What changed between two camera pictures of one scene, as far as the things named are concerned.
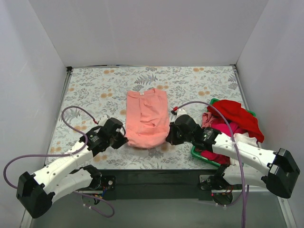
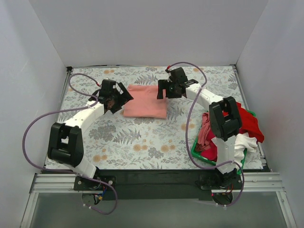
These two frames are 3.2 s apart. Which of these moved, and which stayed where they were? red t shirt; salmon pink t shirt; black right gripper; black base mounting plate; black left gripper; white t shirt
Moved: black right gripper; salmon pink t shirt; black left gripper
Stayed: red t shirt; white t shirt; black base mounting plate
